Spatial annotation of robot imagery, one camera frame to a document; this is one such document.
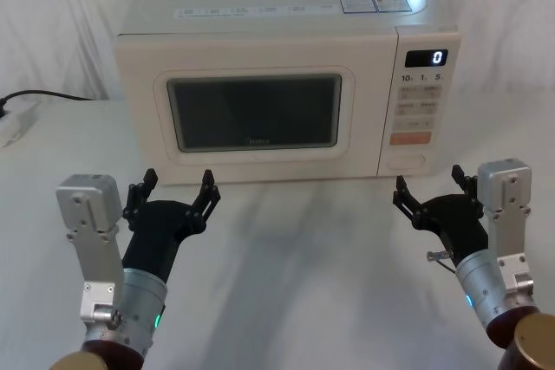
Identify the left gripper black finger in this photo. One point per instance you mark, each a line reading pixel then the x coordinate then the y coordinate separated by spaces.
pixel 138 196
pixel 206 201

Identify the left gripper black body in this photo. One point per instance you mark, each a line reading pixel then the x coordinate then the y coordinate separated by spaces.
pixel 160 222

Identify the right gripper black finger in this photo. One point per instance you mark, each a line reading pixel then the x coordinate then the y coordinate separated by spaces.
pixel 468 186
pixel 405 201

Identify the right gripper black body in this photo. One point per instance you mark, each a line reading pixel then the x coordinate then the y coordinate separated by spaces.
pixel 459 222

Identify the white table cloth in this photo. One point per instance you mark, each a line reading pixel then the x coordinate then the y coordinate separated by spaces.
pixel 282 279

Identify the white power strip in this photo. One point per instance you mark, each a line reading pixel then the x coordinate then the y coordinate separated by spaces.
pixel 15 123

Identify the cream microwave oven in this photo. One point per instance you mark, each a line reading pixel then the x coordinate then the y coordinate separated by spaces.
pixel 260 36

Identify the white curtain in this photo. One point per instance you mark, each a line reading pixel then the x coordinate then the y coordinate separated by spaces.
pixel 52 19

